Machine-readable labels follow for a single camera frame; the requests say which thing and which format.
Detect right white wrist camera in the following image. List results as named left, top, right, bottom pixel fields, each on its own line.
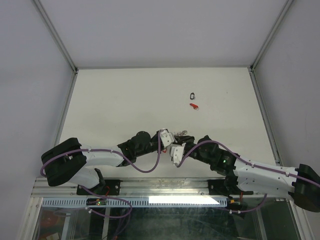
left=169, top=143, right=186, bottom=167

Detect metal disc with key rings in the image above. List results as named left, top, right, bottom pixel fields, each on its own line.
left=173, top=130, right=188, bottom=137

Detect red key tag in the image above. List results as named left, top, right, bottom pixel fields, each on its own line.
left=189, top=103, right=199, bottom=110

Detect aluminium mounting rail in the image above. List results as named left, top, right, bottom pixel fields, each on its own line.
left=31, top=177, right=223, bottom=198

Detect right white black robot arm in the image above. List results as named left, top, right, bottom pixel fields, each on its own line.
left=169, top=135, right=320, bottom=213

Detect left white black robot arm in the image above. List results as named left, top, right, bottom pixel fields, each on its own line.
left=40, top=130, right=164, bottom=195

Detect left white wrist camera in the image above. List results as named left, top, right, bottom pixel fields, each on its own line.
left=159, top=128, right=175, bottom=149

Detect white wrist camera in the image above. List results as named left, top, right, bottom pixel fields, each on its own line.
left=169, top=143, right=186, bottom=167
left=159, top=128, right=175, bottom=149

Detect black white key tag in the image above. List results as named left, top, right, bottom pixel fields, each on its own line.
left=189, top=92, right=195, bottom=100

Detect white slotted cable duct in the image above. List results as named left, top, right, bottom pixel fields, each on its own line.
left=42, top=195, right=228, bottom=208

